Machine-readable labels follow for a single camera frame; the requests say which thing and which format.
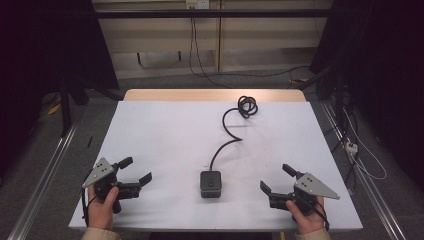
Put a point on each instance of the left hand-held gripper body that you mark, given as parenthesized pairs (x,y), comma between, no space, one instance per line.
(100,170)

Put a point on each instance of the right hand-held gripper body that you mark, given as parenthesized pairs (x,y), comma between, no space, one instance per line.
(313,188)

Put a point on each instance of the person's right hand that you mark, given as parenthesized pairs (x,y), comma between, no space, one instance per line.
(308,220)

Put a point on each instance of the person's left hand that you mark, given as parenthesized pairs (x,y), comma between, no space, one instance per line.
(101,211)

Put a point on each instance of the white table cover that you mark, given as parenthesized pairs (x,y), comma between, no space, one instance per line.
(166,140)

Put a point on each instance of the black cube power socket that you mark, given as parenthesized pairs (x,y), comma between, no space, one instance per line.
(210,184)

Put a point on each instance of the white power strip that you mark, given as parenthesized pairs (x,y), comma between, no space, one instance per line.
(351,147)

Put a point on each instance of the black metal stand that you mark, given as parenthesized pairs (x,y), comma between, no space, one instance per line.
(338,100)
(65,106)

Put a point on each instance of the yellow floor marker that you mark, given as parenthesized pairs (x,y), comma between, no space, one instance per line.
(54,109)

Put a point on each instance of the black curtain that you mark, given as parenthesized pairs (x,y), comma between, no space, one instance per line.
(383,66)
(40,50)

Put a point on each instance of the black horizontal bar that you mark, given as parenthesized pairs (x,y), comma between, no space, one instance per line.
(213,13)

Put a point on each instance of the aluminium floor rail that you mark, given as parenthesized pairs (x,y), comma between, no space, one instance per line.
(43,180)
(363,173)

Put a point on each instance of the white wall socket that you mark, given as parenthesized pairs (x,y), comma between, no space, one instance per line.
(197,4)

